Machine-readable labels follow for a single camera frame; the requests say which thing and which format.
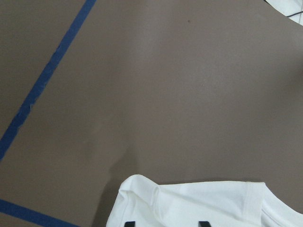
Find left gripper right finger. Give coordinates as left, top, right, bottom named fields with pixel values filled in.
left=198, top=221, right=210, bottom=227

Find white long-sleeve printed shirt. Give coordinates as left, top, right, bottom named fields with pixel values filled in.
left=106, top=175, right=303, bottom=227

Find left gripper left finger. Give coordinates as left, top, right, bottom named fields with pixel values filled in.
left=124, top=221, right=135, bottom=227

